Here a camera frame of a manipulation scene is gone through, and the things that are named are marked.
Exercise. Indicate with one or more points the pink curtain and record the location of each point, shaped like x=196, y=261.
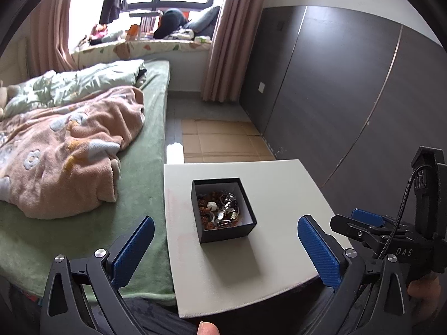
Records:
x=52, y=24
x=230, y=42

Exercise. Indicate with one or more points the white wall socket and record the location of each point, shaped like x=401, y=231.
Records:
x=261, y=87

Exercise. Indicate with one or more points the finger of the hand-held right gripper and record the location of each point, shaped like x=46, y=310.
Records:
x=349, y=228
x=366, y=216

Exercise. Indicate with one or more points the grey pillow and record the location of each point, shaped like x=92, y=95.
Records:
x=204, y=19

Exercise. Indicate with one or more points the dark grey wardrobe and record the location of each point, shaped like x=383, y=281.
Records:
x=331, y=94

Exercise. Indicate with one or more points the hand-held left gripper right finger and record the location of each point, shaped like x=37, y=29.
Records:
x=317, y=251

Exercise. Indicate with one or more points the bed with green sheet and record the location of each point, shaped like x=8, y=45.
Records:
x=146, y=167

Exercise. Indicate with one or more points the pink floral fleece blanket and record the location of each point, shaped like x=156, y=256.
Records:
x=70, y=153

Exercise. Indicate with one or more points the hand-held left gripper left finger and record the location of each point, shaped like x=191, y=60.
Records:
x=134, y=251

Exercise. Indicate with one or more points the person's left hand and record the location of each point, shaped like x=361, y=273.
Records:
x=208, y=329

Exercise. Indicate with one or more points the flattened cardboard sheet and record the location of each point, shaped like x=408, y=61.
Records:
x=223, y=139

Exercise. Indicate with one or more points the person's right hand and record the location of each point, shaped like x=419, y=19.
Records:
x=424, y=288

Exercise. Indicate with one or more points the pale green floral quilt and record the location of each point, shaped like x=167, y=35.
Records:
x=70, y=80

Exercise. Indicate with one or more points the floral window seat cushion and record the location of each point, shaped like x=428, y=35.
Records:
x=139, y=49

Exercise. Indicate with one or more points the dark bag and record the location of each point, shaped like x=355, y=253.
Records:
x=171, y=22

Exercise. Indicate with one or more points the white carved pendant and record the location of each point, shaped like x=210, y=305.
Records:
x=211, y=205

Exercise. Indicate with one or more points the pink wooden rack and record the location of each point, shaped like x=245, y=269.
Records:
x=148, y=22

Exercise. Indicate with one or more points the black jewelry box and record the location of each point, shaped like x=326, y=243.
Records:
x=227, y=233

